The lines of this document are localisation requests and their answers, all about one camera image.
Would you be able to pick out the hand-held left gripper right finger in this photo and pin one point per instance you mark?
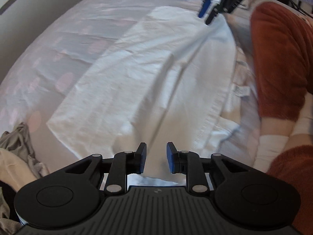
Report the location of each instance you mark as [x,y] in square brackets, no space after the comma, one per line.
[171,159]

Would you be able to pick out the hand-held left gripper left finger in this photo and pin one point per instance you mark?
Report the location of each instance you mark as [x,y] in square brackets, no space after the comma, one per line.
[141,159]

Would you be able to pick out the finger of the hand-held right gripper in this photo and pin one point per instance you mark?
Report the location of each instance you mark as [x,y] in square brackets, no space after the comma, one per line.
[211,17]
[204,8]

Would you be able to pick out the white T-shirt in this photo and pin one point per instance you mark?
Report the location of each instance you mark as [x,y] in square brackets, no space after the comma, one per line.
[146,78]

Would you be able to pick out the person's rust fleece clothing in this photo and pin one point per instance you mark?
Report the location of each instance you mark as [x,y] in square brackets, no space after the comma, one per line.
[278,53]

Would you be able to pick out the white ribbed cuff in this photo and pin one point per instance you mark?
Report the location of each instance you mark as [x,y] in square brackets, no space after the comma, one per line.
[304,124]
[270,149]

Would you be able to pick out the olive grey garment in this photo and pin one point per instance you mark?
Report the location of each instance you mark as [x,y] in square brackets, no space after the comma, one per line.
[17,139]

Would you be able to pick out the cream white garment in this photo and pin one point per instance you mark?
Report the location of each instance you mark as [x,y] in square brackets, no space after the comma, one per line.
[12,166]

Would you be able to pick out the black garment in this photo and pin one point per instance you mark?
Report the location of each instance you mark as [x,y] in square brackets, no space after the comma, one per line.
[6,200]

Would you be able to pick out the polka dot bed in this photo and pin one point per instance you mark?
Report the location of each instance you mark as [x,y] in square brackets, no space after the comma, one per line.
[61,36]

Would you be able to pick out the grey wall switch panel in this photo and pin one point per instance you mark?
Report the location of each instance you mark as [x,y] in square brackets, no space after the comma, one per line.
[13,1]

